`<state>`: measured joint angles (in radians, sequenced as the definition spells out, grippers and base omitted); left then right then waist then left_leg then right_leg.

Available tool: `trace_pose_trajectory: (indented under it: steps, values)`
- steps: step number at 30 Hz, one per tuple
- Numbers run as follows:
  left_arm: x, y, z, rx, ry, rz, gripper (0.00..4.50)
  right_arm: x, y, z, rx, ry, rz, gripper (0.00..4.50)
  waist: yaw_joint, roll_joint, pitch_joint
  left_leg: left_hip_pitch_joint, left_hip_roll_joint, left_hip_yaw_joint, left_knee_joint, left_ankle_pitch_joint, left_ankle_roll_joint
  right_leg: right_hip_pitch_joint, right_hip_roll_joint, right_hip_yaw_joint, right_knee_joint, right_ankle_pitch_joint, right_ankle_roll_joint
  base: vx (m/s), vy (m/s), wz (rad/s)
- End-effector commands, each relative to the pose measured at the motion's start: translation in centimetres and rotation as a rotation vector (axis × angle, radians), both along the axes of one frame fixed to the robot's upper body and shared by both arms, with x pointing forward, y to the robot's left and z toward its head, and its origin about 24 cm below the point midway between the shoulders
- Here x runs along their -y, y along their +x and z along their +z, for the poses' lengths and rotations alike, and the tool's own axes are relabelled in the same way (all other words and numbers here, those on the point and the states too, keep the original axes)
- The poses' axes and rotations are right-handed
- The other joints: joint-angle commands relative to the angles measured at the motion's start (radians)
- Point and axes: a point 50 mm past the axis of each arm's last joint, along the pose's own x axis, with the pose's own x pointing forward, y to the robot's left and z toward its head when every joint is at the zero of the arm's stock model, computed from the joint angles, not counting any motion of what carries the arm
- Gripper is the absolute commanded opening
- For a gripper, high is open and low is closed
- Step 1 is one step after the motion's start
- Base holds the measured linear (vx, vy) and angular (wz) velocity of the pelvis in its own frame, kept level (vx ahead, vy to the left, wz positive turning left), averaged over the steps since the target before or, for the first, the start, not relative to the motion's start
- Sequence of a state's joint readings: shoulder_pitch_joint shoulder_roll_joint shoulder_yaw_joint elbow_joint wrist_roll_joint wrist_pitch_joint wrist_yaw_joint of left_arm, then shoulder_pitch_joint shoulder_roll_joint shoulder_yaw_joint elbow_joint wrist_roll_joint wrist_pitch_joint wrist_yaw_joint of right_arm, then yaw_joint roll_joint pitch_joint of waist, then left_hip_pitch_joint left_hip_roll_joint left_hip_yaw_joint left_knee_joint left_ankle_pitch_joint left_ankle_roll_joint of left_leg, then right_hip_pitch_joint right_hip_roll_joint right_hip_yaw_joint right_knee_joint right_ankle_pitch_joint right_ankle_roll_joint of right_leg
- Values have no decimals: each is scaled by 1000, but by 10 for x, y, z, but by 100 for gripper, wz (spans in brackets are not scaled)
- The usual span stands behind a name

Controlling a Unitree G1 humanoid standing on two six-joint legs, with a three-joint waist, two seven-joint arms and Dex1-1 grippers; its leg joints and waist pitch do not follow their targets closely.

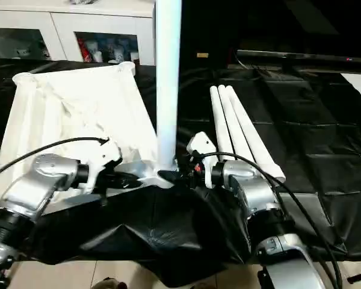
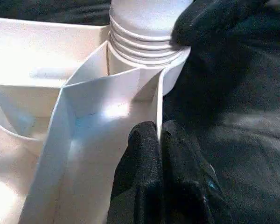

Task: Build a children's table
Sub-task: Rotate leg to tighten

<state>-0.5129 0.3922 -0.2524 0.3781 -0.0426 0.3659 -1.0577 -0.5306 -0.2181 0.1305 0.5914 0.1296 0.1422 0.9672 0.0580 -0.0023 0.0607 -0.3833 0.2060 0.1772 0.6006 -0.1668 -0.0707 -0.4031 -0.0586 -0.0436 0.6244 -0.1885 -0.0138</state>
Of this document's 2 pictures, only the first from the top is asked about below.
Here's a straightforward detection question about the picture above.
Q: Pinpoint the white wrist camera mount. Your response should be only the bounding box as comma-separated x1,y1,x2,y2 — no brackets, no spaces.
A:
186,131,218,189
82,140,124,195

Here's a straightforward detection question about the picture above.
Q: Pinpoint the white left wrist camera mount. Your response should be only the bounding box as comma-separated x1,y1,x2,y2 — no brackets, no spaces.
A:
82,140,124,195

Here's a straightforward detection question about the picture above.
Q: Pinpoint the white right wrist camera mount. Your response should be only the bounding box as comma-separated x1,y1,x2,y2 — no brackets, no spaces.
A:
186,131,218,189

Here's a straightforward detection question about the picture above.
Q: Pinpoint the white plastic table top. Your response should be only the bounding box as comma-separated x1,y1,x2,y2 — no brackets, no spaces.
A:
0,61,181,216

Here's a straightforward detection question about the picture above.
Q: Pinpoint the long black bar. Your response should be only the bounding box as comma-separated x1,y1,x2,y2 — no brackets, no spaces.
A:
236,49,361,66

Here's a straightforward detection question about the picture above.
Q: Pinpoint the red packet behind glass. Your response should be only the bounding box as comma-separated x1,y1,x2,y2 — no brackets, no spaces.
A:
79,39,93,63

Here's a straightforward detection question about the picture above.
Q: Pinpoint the dark robot foot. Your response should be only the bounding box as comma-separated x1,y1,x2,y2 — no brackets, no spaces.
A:
93,277,128,289

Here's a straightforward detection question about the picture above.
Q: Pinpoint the white glass-door cabinet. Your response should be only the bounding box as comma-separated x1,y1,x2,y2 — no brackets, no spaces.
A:
0,2,156,66

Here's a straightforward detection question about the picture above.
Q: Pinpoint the white plastic table leg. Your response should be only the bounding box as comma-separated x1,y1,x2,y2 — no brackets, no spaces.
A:
209,85,236,155
225,85,287,184
217,85,255,160
154,0,182,175

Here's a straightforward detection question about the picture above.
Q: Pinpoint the black work mat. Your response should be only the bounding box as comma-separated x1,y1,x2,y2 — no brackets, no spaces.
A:
0,57,361,288

